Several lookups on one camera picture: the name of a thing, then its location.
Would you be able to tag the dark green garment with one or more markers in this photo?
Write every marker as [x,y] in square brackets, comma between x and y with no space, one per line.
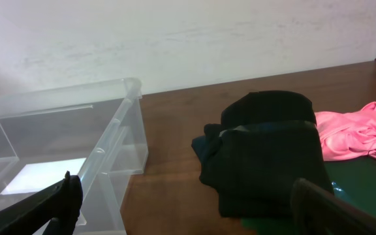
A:
[353,181]

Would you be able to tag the pink garment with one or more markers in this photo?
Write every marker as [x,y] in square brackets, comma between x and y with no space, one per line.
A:
[349,135]

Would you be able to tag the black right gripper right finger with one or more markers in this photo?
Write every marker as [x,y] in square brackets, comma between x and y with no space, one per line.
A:
[316,211]

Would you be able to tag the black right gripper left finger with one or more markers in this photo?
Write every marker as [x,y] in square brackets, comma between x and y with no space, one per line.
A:
[57,207]

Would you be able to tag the clear plastic storage bin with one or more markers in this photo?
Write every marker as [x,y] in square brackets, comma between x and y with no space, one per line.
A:
[94,131]

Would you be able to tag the black garment with tape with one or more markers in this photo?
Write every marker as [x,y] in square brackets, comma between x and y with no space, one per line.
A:
[263,143]

